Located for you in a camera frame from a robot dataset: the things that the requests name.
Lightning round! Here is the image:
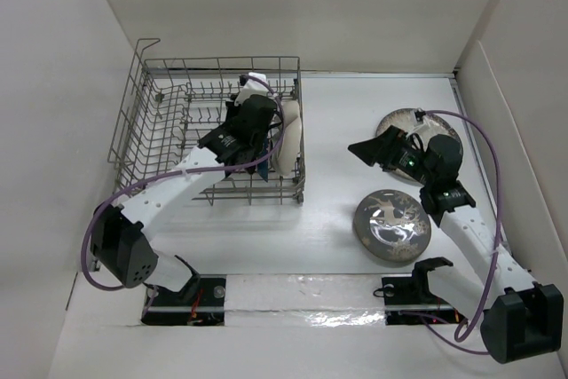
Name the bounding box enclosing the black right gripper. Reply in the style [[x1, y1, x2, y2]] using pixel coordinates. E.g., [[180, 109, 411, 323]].
[[347, 125, 435, 186]]

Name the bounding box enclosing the blue leaf-shaped dish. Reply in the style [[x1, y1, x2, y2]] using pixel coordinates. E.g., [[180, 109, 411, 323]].
[[256, 138, 272, 182]]

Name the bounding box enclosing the cream divided plate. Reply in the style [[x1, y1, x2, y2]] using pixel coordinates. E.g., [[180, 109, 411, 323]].
[[272, 100, 303, 177]]

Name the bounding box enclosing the grey plate with gold tree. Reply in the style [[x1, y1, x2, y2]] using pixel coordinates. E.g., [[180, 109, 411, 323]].
[[353, 189, 431, 265]]

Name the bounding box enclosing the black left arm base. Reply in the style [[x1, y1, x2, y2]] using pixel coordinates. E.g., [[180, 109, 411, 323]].
[[141, 275, 227, 327]]

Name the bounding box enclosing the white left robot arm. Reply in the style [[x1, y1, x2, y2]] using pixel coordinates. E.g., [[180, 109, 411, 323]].
[[82, 94, 284, 305]]

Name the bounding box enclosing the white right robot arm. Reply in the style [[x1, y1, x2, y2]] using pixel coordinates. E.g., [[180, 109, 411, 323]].
[[348, 126, 564, 364]]

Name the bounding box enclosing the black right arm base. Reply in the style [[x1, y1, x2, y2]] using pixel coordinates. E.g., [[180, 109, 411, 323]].
[[373, 257, 464, 326]]

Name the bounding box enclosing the speckled beige round plate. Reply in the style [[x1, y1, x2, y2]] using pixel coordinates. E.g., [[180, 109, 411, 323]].
[[375, 108, 463, 186]]

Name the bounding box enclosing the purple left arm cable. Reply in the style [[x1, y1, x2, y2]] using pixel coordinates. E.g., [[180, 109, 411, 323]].
[[82, 79, 292, 291]]

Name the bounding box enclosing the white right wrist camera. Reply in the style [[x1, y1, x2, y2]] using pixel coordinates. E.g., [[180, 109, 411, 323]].
[[412, 108, 429, 133]]

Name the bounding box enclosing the grey wire dish rack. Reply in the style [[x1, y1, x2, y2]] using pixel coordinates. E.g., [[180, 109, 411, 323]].
[[107, 38, 302, 190]]

